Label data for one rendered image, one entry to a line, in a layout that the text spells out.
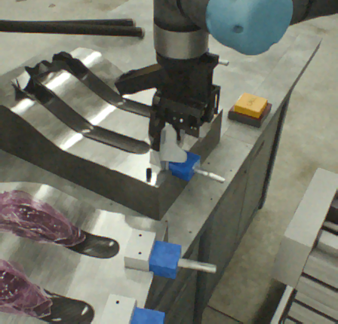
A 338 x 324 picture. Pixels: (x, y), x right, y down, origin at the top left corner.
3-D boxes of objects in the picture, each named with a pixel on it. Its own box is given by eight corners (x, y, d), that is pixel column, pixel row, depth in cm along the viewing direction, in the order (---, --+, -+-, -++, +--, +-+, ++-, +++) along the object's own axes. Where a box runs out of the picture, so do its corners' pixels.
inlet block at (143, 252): (216, 264, 62) (219, 244, 58) (212, 294, 58) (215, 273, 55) (135, 249, 64) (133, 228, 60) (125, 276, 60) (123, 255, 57)
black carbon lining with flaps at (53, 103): (183, 121, 82) (184, 81, 76) (140, 169, 72) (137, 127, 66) (53, 77, 95) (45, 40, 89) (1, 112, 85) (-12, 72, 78)
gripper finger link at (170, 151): (179, 187, 65) (186, 136, 60) (147, 174, 67) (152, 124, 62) (187, 178, 67) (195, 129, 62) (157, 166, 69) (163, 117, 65)
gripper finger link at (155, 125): (154, 155, 63) (160, 103, 58) (145, 152, 63) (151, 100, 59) (168, 144, 66) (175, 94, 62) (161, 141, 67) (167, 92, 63)
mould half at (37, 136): (219, 141, 88) (225, 88, 79) (159, 222, 72) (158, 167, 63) (47, 81, 107) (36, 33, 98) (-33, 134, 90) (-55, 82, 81)
